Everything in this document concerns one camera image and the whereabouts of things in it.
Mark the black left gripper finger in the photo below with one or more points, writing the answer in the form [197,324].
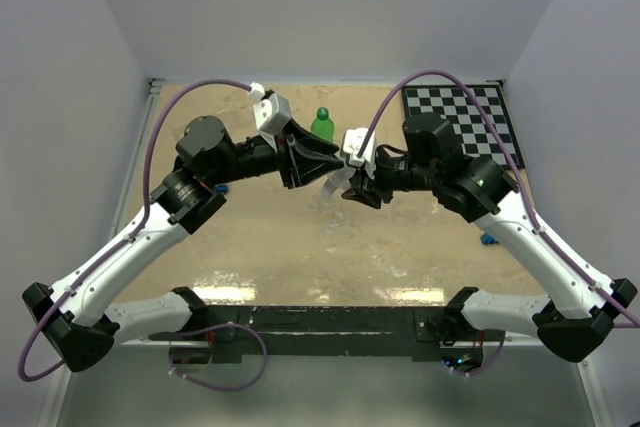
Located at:
[307,171]
[310,140]

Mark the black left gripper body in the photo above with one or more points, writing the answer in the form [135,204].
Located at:
[272,159]

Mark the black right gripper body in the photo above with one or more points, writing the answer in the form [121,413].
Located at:
[391,174]

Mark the green plastic bottle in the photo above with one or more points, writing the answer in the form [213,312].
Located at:
[323,129]

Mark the clear Pepsi bottle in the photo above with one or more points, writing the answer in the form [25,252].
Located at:
[337,182]

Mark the green bottle cap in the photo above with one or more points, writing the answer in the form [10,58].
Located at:
[322,113]

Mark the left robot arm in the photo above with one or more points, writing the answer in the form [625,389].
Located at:
[78,314]

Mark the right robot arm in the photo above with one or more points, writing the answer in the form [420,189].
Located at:
[579,306]

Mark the black white chessboard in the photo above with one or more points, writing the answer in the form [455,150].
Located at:
[450,103]

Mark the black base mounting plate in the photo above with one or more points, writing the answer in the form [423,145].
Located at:
[324,331]

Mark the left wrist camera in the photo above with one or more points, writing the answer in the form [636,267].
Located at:
[271,112]

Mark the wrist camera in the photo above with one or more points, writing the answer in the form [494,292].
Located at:
[271,112]
[355,154]

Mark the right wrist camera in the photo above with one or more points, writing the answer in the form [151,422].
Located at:
[355,154]

